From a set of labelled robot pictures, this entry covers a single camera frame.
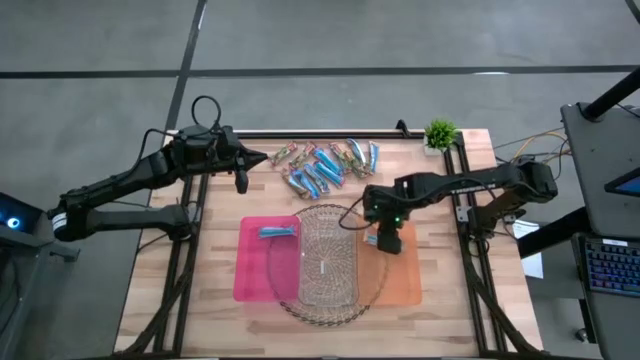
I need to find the white paper sheet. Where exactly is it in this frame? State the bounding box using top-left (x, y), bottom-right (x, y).
top-left (510, 219), bottom-right (545, 280)

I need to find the grey computer desk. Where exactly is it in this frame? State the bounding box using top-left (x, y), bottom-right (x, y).
top-left (559, 102), bottom-right (640, 360)

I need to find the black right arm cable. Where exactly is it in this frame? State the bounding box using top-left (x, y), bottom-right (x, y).
top-left (338, 196), bottom-right (375, 232)

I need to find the blue computer screen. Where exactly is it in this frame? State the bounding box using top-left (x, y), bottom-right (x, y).
top-left (603, 167), bottom-right (640, 198)

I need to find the orange yellow cable bundle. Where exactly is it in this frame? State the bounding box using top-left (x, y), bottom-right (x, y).
top-left (494, 127), bottom-right (572, 169)

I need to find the black backlit keyboard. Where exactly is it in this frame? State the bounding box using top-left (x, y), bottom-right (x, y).
top-left (583, 238), bottom-right (640, 297)

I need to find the silver blue granola bar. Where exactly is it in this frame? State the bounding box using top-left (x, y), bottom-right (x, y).
top-left (367, 140), bottom-right (381, 174)
top-left (346, 137), bottom-right (368, 167)

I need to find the computer with blue light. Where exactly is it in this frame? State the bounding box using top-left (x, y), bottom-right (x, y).
top-left (0, 192), bottom-right (45, 235)

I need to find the grey equipment stand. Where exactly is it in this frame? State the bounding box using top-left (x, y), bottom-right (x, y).
top-left (0, 224), bottom-right (81, 360)

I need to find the round woven placemat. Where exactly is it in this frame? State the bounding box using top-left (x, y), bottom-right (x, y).
top-left (265, 203), bottom-right (391, 328)

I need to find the small potted green plant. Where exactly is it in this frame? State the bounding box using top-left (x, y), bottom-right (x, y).
top-left (423, 118), bottom-right (460, 157)

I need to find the red green granola bar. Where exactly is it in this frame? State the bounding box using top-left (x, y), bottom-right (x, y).
top-left (268, 141), bottom-right (299, 167)
top-left (288, 141), bottom-right (318, 171)

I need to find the black stand bar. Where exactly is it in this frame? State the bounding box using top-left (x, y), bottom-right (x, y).
top-left (517, 206), bottom-right (592, 260)

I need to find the beige plastic bin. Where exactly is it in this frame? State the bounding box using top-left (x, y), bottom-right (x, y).
top-left (356, 218), bottom-right (424, 307)

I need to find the pink plastic bin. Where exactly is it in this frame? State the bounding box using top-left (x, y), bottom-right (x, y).
top-left (233, 215), bottom-right (302, 303)

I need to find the black round pole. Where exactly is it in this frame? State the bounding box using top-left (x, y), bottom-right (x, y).
top-left (581, 67), bottom-right (640, 122)

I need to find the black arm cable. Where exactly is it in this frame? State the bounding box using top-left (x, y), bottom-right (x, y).
top-left (338, 196), bottom-right (375, 232)
top-left (191, 94), bottom-right (223, 132)

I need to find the clear plastic bin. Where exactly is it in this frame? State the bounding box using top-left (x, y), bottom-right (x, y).
top-left (297, 213), bottom-right (361, 308)

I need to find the white label snack packet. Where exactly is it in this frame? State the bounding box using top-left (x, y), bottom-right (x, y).
top-left (313, 160), bottom-right (346, 189)

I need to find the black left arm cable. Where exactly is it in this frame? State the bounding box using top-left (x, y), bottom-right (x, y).
top-left (191, 94), bottom-right (223, 132)

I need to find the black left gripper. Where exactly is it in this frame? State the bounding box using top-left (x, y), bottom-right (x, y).
top-left (209, 124), bottom-right (270, 175)

